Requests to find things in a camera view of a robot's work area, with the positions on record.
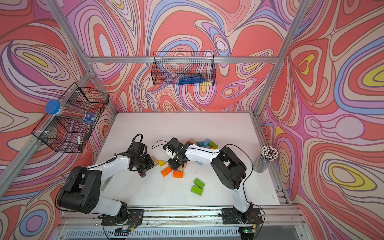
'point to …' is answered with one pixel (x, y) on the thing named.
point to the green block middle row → (199, 183)
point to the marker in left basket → (79, 143)
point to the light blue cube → (200, 163)
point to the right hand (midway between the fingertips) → (174, 168)
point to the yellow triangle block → (161, 163)
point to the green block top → (212, 144)
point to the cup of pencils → (268, 154)
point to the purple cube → (142, 174)
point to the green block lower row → (197, 190)
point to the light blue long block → (206, 142)
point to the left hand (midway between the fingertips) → (156, 164)
